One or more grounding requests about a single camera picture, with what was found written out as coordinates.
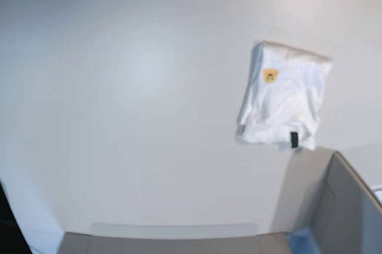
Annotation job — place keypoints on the grey storage bin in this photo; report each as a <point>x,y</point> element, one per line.
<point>344,217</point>

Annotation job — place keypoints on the white printed t-shirt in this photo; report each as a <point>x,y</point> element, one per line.
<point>283,97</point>

